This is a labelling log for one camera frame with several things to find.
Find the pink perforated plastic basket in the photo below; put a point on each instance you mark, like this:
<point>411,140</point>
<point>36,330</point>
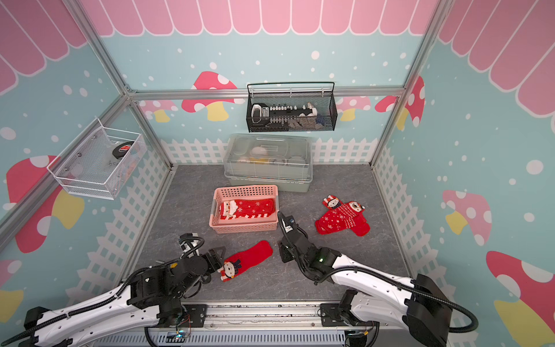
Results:
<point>243,225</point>

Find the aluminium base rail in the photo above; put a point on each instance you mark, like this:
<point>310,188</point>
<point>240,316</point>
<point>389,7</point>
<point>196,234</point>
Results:
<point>242,322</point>

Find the plain red snowman sock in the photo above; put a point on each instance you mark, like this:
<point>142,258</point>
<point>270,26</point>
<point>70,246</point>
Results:
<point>240,262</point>

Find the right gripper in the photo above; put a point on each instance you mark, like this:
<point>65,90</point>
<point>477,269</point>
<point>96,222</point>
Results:
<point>282,251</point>

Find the white wire wall basket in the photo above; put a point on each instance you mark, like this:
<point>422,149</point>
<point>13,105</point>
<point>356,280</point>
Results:
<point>87,168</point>

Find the clear lidded storage box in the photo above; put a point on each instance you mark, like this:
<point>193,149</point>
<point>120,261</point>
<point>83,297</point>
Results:
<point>283,161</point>

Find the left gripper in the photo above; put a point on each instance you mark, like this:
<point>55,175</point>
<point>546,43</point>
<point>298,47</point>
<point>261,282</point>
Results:
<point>215,259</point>

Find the black red tape measure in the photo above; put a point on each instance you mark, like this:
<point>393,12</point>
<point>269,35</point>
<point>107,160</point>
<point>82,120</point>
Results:
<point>122,149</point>

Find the black wire wall basket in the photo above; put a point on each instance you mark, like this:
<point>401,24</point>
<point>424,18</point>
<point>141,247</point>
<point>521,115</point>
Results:
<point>291,107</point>

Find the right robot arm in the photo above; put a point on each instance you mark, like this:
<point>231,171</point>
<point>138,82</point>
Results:
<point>376,298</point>

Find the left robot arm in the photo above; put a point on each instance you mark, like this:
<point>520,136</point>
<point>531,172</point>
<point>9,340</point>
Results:
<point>150,297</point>

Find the red snowman sock pair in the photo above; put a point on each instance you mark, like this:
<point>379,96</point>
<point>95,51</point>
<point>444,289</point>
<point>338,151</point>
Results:
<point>342,216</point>

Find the red snowflake santa sock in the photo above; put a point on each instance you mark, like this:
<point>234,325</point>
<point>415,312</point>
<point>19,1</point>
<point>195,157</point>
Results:
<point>233,209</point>

